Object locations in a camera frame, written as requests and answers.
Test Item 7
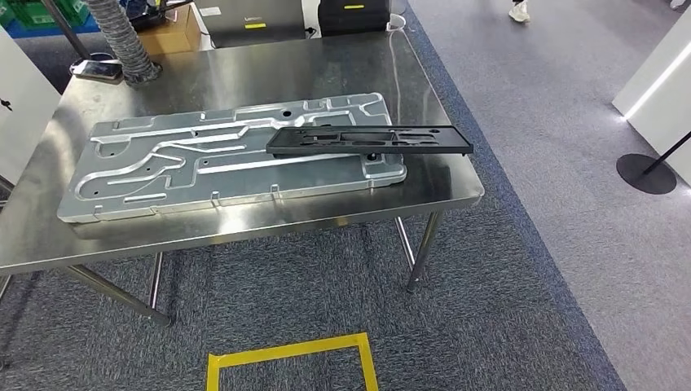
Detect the black plastic mounting plate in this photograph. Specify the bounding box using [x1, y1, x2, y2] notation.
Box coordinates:
[265, 125, 474, 160]

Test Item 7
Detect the stainless steel workbench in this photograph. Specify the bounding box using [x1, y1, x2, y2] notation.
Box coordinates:
[0, 29, 486, 327]

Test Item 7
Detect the aluminium fixture plate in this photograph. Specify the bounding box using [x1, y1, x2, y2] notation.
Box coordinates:
[56, 92, 407, 224]

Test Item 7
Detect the black case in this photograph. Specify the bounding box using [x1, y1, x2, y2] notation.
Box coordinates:
[317, 0, 391, 37]

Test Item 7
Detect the grey computer case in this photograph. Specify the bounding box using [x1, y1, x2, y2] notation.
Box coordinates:
[194, 0, 307, 49]

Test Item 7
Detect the cardboard box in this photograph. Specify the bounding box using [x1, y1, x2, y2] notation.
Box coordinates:
[137, 4, 202, 57]

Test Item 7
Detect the person's foot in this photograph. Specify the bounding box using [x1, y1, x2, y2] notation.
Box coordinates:
[508, 0, 532, 24]

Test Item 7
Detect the black device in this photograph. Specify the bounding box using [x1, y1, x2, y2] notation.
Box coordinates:
[129, 0, 194, 32]

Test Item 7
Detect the smartphone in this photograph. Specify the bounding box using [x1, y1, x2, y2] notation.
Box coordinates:
[71, 59, 124, 82]

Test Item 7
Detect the black stanchion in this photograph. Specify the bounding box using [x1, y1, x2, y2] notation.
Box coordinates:
[616, 130, 691, 196]

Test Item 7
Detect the pole stand with round base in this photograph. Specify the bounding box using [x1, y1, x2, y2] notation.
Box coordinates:
[40, 0, 117, 77]

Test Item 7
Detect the white side table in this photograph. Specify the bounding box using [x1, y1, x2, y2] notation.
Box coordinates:
[0, 27, 61, 187]

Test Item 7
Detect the blue floor mat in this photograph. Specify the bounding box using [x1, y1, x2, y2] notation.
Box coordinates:
[11, 15, 101, 40]

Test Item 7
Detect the white cabinet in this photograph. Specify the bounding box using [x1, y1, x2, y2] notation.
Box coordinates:
[612, 21, 691, 187]

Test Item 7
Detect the green plastic crate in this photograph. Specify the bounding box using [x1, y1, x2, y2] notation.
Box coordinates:
[0, 0, 90, 31]

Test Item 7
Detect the grey ribbed hose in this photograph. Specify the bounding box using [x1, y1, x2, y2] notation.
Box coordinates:
[86, 0, 163, 86]

